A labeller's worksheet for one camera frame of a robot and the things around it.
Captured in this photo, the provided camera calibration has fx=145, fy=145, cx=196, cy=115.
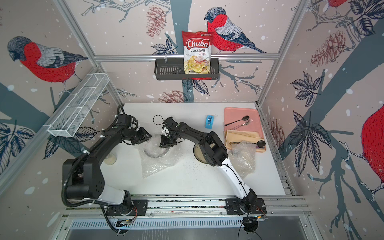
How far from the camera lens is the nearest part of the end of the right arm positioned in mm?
787

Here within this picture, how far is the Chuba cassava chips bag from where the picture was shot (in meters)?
0.85

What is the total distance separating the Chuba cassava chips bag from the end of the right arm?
0.32 meters
